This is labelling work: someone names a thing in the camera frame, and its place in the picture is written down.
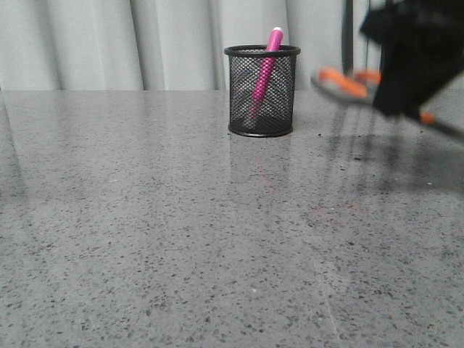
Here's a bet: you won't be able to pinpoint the pink highlighter pen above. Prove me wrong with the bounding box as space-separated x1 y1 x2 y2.
244 27 283 128

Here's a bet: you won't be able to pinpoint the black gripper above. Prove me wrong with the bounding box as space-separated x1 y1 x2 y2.
360 1 463 117

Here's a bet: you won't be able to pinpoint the grey orange scissors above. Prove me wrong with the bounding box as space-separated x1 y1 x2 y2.
311 67 463 143

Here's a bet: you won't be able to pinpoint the black mesh pen cup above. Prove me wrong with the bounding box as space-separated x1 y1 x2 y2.
224 45 301 138

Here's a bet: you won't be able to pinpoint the grey curtain backdrop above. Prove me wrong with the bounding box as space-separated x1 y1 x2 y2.
0 0 464 91

